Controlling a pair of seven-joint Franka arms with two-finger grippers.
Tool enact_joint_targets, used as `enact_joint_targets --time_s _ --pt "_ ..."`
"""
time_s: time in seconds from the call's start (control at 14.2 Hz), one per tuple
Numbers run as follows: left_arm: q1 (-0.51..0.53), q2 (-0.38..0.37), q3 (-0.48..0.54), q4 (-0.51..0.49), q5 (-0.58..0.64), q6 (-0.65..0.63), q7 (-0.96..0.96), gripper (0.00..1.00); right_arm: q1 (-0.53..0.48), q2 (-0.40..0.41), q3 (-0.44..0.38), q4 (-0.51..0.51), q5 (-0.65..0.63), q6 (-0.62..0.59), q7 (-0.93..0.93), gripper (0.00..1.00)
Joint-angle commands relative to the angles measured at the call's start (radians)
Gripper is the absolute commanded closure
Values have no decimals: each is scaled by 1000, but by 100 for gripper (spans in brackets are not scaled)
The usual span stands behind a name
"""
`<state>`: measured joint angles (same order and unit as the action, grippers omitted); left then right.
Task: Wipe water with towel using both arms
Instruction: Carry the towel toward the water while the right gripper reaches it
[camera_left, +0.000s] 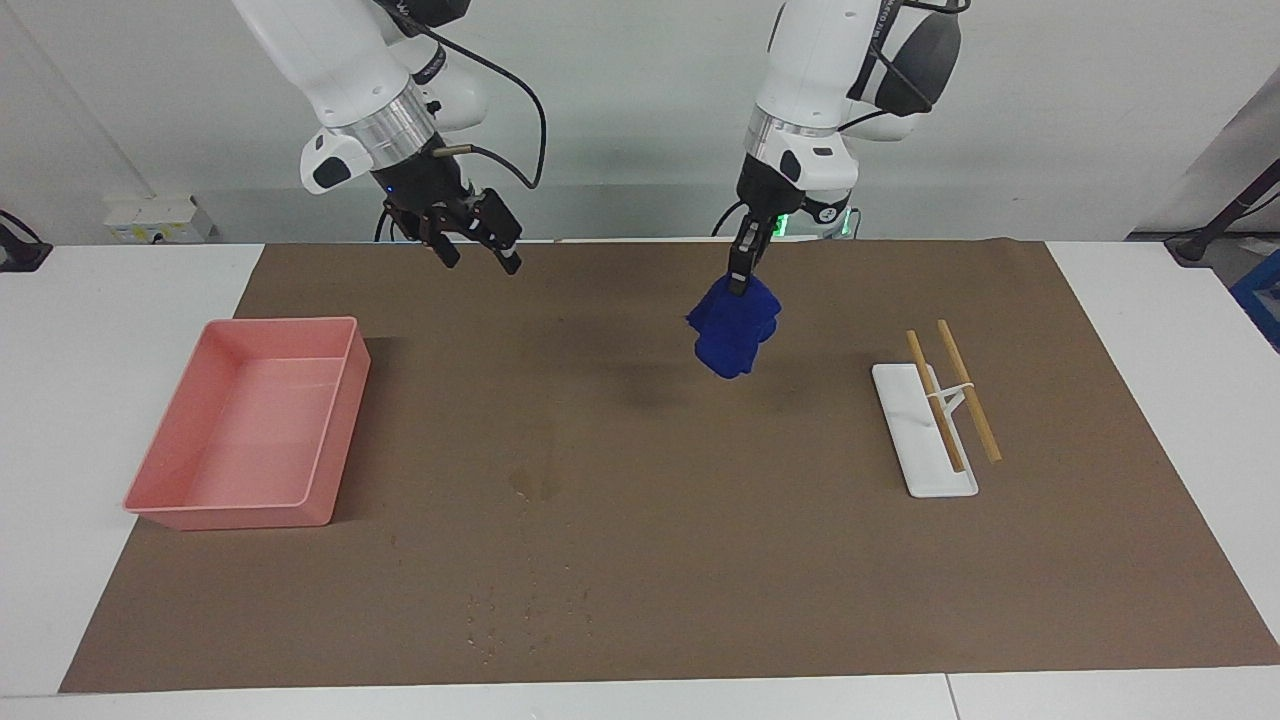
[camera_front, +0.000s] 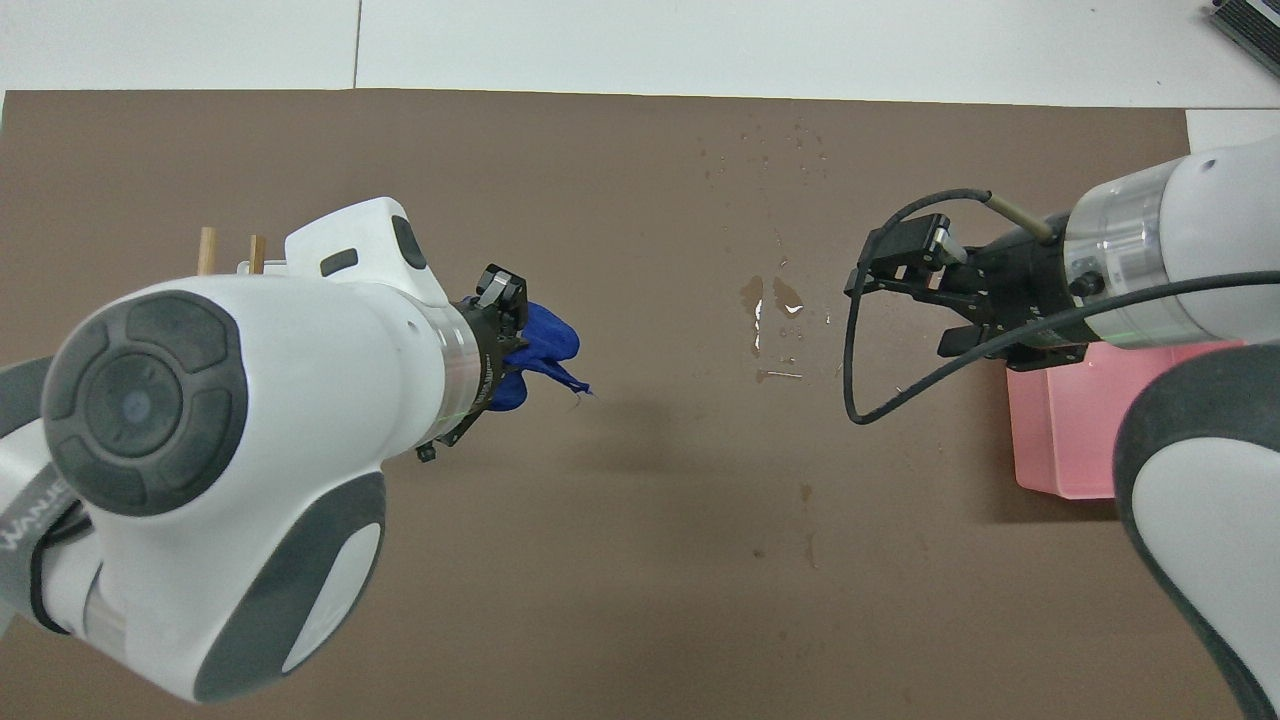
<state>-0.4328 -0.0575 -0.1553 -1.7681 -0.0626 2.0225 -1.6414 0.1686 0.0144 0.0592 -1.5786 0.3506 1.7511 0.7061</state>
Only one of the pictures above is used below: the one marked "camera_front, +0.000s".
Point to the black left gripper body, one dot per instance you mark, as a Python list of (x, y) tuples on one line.
[(490, 380)]

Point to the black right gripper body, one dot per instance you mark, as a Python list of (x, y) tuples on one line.
[(1030, 290)]

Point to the blue towel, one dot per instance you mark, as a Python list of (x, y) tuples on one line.
[(545, 345)]

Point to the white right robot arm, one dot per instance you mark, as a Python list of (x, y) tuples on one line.
[(1220, 250)]

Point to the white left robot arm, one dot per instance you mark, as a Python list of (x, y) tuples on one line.
[(250, 400)]

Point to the water puddle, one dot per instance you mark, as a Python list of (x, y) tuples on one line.
[(752, 292)]

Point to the scattered water droplets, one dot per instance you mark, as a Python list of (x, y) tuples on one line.
[(745, 135)]

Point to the white towel rack base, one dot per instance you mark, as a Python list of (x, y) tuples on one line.
[(275, 267)]

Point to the pink plastic tray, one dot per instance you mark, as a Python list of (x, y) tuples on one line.
[(1070, 430)]

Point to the brown table mat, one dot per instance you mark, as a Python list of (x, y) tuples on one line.
[(650, 550)]

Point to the wooden rack rod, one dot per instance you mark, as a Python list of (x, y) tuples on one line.
[(257, 255), (207, 250)]

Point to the grey ribbed object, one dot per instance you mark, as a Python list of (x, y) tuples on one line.
[(1250, 18)]

